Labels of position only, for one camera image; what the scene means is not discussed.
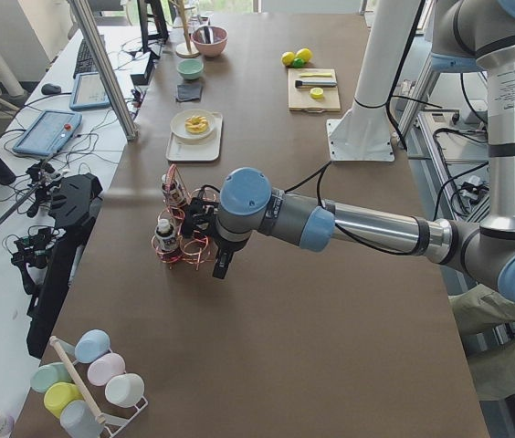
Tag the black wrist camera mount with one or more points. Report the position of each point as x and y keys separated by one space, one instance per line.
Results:
x=209 y=195

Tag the tea bottle front left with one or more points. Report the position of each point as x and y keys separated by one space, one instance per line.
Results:
x=174 y=195

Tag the aluminium frame post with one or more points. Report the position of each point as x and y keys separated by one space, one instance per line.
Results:
x=81 y=11

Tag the white serving tray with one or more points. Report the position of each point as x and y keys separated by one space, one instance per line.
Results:
x=185 y=146

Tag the copper wire bottle rack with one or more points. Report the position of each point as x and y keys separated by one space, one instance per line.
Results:
x=196 y=250

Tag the blue teach pendant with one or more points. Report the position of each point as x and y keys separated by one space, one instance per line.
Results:
x=49 y=133
x=88 y=93

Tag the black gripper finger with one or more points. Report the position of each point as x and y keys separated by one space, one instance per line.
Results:
x=221 y=266

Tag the person in beige clothes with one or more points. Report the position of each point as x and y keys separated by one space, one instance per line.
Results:
x=492 y=370

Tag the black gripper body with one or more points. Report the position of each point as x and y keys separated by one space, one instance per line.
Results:
x=226 y=246

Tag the half lemon slice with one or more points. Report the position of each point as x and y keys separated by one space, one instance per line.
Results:
x=317 y=93

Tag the yellow lemon upper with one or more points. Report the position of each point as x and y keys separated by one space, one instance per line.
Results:
x=305 y=54

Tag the blue teach pendant far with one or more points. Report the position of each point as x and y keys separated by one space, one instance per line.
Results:
x=88 y=93

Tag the mint green bowl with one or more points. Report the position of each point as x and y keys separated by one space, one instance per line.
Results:
x=190 y=69

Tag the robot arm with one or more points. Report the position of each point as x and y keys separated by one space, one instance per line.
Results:
x=336 y=207

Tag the wooden cutting board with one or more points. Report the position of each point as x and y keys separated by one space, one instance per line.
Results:
x=300 y=100

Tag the steel muddler rod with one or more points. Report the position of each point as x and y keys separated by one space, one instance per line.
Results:
x=314 y=83

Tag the yellow plastic knife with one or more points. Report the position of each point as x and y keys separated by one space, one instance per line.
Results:
x=315 y=75

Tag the glazed ring doughnut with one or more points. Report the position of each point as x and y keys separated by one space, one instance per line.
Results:
x=196 y=124

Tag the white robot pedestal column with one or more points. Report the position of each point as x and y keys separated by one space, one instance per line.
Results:
x=364 y=131

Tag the green lime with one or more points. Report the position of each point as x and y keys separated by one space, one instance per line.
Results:
x=297 y=63

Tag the blue teach pendant near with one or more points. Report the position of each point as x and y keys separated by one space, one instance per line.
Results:
x=49 y=133

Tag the computer mouse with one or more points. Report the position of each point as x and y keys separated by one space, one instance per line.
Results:
x=50 y=89

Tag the yellow lemon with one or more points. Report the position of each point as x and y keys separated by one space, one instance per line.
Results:
x=287 y=58
x=305 y=54

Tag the white cup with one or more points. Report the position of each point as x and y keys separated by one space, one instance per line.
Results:
x=124 y=390

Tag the green cup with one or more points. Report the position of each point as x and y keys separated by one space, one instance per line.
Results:
x=48 y=375

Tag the yellow lemon lower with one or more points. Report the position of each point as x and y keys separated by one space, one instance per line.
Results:
x=287 y=58

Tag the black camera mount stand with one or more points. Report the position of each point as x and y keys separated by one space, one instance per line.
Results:
x=45 y=259

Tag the pink cup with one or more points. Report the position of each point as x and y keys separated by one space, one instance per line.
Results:
x=103 y=369

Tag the yellow cup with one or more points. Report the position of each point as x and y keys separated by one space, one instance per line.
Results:
x=59 y=395

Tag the black keyboard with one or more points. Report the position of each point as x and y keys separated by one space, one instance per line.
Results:
x=84 y=61

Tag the white round plate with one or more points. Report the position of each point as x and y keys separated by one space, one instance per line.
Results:
x=178 y=129

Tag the tea bottle front right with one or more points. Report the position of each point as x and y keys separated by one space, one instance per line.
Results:
x=166 y=240

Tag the pink bowl with ice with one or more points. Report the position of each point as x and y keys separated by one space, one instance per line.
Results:
x=210 y=41

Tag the grey folded cloth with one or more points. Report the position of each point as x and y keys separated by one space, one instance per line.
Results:
x=189 y=92

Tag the tea bottle white cap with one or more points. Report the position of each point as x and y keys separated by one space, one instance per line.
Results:
x=193 y=214

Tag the grey cup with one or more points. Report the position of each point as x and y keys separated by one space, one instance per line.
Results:
x=78 y=421

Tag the light blue cup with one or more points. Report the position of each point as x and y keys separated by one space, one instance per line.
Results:
x=92 y=345

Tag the white wire cup rack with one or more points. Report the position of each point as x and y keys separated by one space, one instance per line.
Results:
x=115 y=419

